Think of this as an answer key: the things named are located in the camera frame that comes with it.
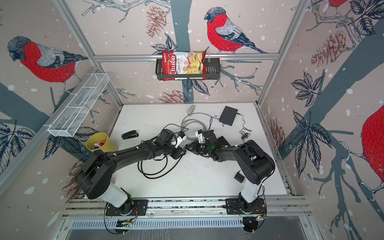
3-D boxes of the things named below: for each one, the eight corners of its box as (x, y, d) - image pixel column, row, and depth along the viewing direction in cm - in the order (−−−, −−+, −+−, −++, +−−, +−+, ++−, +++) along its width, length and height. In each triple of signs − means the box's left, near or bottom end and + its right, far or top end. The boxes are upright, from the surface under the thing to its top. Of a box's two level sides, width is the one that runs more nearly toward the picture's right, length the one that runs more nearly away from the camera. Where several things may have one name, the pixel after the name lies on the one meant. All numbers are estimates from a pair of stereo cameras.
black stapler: (123, 140, 102) (121, 137, 100) (123, 135, 104) (121, 133, 102) (138, 136, 104) (137, 133, 102) (138, 132, 106) (137, 129, 104)
